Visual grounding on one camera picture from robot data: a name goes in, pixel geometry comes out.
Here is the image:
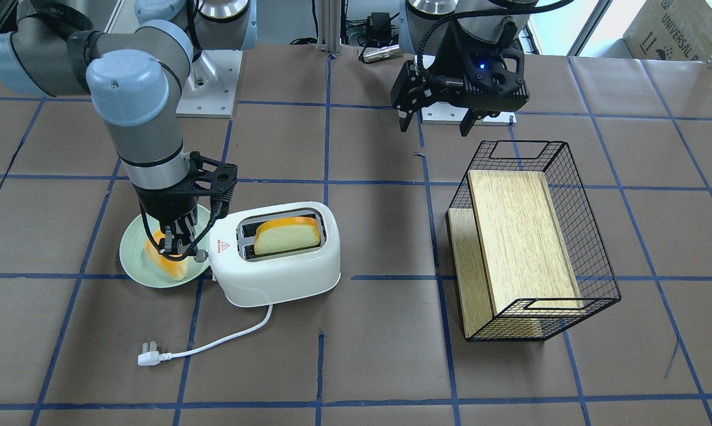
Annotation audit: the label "triangular toast on plate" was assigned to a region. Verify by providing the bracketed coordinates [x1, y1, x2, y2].
[144, 237, 190, 281]

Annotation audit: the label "small wooden board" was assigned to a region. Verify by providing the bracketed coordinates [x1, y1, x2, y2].
[447, 208, 494, 341]

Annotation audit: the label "large wooden board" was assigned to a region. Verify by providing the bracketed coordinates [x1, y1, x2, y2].
[467, 170, 585, 317]

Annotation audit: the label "light green round plate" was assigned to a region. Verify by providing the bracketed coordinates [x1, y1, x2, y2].
[119, 215, 210, 288]

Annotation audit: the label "cardboard box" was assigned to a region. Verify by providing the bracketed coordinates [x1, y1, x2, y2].
[623, 1, 712, 60]

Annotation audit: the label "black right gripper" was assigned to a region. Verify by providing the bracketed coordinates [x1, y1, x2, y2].
[138, 151, 238, 256]

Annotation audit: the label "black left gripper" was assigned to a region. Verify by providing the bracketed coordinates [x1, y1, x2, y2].
[390, 17, 530, 137]

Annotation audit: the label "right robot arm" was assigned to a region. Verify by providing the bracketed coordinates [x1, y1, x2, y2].
[0, 1, 258, 262]

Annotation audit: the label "black wire basket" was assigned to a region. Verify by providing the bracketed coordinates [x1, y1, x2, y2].
[448, 140, 621, 341]

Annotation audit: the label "orange toast slice in toaster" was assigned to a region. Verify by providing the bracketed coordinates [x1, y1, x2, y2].
[253, 216, 321, 257]

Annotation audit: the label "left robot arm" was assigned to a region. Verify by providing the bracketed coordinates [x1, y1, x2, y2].
[390, 1, 567, 137]

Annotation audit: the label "white two-slot toaster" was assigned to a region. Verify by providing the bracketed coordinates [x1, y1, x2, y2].
[202, 201, 341, 308]

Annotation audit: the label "aluminium frame post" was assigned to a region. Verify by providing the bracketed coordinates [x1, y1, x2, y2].
[315, 0, 344, 57]

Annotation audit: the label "white toaster power cable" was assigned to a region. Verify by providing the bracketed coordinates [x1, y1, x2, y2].
[137, 304, 274, 367]

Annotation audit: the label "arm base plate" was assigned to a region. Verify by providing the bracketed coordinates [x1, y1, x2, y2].
[176, 50, 243, 119]
[421, 102, 517, 127]

